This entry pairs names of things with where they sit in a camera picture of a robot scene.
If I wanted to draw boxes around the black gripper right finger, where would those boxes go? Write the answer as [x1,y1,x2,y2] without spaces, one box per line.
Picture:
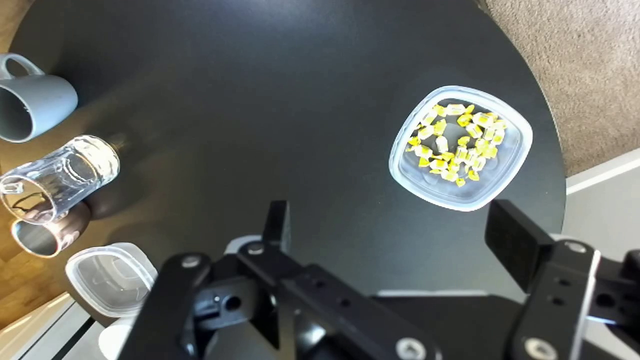
[483,199,640,360]

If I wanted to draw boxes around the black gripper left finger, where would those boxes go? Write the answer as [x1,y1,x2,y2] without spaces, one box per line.
[121,199,437,360]

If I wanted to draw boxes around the clear plastic bowl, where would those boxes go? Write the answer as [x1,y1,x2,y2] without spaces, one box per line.
[387,85,534,212]

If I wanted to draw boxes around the empty clear plastic container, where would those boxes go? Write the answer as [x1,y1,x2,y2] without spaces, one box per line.
[63,242,157,318]

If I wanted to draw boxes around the yellow food pieces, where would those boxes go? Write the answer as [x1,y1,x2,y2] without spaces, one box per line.
[404,101,506,188]

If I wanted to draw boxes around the dark metallic cup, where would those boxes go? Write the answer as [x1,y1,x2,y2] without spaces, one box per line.
[10,201,90,257]

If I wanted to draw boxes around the clear glass jar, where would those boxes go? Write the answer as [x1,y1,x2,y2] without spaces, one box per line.
[0,133,120,221]

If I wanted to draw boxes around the grey ceramic mug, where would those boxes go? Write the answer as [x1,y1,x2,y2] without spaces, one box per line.
[0,53,78,144]

